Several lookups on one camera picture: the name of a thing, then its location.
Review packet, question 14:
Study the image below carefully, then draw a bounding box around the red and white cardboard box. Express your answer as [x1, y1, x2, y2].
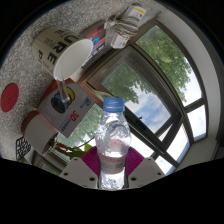
[37, 78, 97, 139]

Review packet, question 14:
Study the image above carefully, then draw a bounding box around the potted red-flowered plant, white pot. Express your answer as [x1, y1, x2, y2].
[21, 110, 98, 161]

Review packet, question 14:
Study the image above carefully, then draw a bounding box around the dark book with colourful cover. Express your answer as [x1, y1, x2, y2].
[80, 20, 108, 71]

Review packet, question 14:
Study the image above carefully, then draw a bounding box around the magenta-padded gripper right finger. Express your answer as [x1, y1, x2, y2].
[124, 146, 167, 189]

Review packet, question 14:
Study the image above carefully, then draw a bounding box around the coiled beige rope bundle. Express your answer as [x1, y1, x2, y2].
[104, 13, 141, 38]

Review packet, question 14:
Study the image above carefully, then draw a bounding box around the flat round red coaster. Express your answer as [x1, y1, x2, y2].
[0, 82, 20, 113]

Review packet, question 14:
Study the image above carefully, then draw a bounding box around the clear blue-capped water bottle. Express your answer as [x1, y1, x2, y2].
[94, 97, 132, 191]

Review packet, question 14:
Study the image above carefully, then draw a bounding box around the brown-framed bay window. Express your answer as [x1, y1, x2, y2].
[79, 19, 208, 176]

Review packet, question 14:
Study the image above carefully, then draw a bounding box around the cream mug with black lettering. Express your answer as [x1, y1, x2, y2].
[31, 27, 95, 82]

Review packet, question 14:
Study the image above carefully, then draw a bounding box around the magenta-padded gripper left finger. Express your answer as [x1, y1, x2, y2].
[59, 145, 101, 190]

